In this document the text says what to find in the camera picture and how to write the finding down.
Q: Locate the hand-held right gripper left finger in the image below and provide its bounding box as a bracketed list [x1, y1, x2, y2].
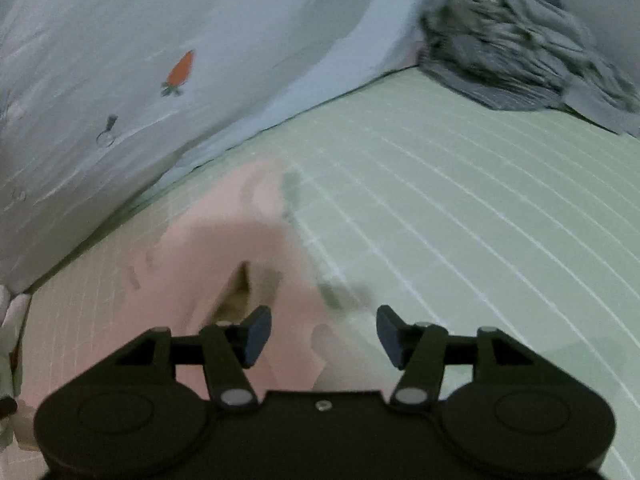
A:
[115, 304, 274, 410]

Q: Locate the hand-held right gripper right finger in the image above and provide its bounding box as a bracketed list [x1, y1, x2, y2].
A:
[375, 304, 538, 409]

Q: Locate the pink garment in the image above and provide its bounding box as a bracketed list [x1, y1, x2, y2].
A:
[22, 159, 373, 401]

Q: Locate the grey striped clothes pile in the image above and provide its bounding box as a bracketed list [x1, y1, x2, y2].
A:
[417, 0, 640, 140]

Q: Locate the white crumpled cloth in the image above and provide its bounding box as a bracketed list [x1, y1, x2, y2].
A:
[0, 284, 38, 456]

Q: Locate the green striped bed sheet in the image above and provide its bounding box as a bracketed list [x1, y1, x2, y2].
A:
[0, 66, 640, 480]

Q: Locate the carrot printed pale blanket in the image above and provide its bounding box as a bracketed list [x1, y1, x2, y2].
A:
[0, 0, 436, 295]

